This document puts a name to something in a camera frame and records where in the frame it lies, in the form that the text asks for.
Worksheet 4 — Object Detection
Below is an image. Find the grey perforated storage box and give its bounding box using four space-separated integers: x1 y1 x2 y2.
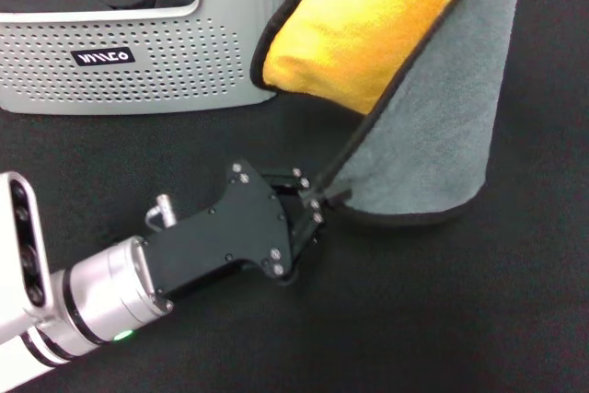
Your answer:
0 0 292 117

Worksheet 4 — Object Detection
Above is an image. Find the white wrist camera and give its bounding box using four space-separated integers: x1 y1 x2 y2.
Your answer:
0 170 52 334

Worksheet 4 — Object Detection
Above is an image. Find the black tablecloth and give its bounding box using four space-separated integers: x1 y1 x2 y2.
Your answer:
0 0 589 393

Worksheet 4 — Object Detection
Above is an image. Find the black logo label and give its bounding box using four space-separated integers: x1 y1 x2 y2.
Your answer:
71 48 137 67

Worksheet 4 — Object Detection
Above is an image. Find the silver elbow plug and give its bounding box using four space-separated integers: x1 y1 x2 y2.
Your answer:
145 194 179 231

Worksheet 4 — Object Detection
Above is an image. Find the grey yellow towel black trim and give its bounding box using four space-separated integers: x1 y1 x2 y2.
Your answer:
250 0 525 228

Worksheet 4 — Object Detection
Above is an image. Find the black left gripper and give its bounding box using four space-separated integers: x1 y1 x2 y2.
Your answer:
141 158 354 301

